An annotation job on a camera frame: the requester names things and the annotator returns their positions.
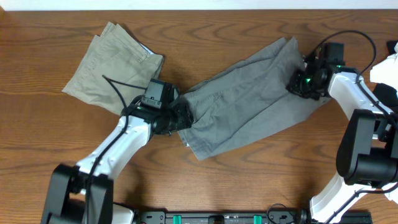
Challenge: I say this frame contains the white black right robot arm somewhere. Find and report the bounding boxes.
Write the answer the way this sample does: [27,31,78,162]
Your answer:
[287,65,397,223]

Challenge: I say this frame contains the grey shorts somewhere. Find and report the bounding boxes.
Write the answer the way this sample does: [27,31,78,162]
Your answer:
[179,37,329,160]

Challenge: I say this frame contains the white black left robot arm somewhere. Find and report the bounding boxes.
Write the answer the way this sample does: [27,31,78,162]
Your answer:
[41,99,193,223]

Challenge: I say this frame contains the folded khaki shorts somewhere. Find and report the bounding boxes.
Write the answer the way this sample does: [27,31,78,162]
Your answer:
[62,22,164,114]

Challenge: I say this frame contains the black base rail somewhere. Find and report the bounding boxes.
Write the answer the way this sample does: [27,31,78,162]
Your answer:
[111,202,373,224]

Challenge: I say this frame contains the white crumpled garment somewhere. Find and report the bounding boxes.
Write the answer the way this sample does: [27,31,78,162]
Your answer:
[370,40,397,90]

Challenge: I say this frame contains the black garment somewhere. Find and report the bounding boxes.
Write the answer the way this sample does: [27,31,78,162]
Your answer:
[371,40,398,114]

